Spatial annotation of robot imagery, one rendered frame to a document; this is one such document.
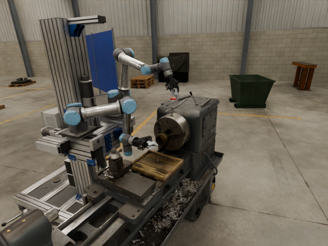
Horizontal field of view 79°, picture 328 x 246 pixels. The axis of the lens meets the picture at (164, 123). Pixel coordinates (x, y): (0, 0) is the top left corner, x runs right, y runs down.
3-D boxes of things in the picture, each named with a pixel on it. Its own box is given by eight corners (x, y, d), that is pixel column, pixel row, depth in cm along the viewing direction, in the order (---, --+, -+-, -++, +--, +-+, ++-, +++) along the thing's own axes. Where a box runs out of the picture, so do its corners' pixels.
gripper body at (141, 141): (143, 151, 155) (131, 147, 161) (150, 146, 161) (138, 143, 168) (142, 142, 152) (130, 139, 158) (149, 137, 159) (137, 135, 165)
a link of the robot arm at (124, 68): (113, 99, 214) (115, 46, 188) (123, 96, 225) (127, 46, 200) (121, 103, 209) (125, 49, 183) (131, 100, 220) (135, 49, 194)
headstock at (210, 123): (181, 124, 254) (181, 94, 240) (218, 131, 229) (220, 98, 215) (155, 142, 207) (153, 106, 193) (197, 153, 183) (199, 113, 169)
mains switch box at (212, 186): (206, 196, 253) (210, 138, 223) (219, 201, 244) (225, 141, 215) (195, 215, 226) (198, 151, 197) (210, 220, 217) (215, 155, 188)
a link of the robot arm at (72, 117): (68, 121, 158) (135, 108, 169) (65, 128, 144) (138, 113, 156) (63, 107, 153) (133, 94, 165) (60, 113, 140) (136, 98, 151)
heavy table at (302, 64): (287, 83, 947) (292, 61, 911) (298, 83, 935) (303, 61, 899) (298, 90, 803) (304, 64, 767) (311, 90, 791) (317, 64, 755)
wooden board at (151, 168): (149, 153, 187) (149, 149, 186) (183, 163, 169) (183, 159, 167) (128, 168, 164) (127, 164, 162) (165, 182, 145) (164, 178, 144)
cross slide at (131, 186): (111, 168, 154) (110, 163, 152) (156, 187, 132) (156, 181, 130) (93, 180, 141) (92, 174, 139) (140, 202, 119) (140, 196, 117)
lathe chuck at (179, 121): (158, 140, 195) (159, 110, 182) (187, 150, 180) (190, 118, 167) (153, 144, 188) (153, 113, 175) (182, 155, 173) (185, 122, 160)
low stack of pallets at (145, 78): (139, 83, 1053) (138, 75, 1037) (154, 84, 1034) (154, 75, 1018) (130, 88, 940) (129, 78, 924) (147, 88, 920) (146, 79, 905)
